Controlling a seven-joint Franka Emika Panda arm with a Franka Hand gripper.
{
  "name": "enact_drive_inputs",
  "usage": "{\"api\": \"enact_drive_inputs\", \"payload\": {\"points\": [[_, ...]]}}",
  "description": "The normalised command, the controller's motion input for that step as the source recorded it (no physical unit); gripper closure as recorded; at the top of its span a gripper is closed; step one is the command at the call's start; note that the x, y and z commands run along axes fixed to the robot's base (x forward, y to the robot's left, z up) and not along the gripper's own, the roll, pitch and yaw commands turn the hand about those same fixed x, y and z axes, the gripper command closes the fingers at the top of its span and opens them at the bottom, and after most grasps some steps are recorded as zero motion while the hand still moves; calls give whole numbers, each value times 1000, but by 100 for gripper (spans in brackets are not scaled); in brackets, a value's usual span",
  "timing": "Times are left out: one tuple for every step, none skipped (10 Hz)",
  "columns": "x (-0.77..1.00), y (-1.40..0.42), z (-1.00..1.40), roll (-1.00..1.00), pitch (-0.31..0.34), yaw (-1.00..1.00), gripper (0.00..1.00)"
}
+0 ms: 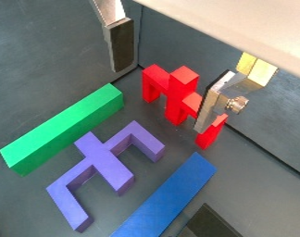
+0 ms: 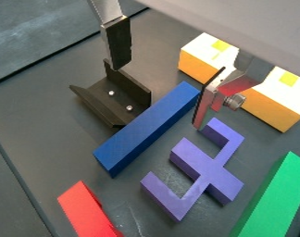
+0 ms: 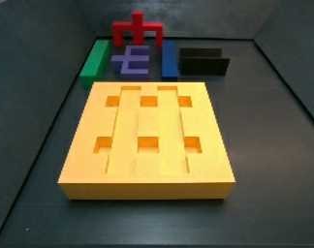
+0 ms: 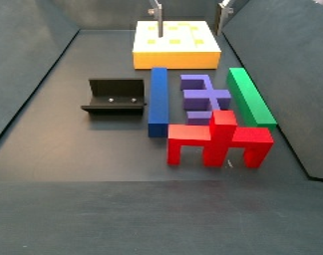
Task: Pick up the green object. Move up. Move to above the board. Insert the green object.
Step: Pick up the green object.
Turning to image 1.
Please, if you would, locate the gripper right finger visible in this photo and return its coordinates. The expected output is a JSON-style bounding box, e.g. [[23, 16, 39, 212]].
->
[[193, 70, 258, 133]]

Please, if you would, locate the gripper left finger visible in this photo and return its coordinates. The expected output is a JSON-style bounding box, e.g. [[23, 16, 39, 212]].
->
[[90, 0, 134, 72]]

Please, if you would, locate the green rectangular block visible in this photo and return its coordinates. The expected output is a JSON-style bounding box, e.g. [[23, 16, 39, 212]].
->
[[0, 83, 125, 176]]

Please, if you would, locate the red branched block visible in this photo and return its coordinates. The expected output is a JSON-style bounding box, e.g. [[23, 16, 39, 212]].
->
[[141, 63, 229, 151]]

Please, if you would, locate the purple branched block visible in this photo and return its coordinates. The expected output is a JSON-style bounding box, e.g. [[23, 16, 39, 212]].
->
[[46, 120, 165, 232]]

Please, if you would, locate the black flat plate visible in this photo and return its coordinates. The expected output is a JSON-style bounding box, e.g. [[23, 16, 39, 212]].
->
[[177, 204, 242, 237]]

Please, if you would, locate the blue rectangular block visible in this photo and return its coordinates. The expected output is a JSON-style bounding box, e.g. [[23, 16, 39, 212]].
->
[[110, 153, 217, 237]]

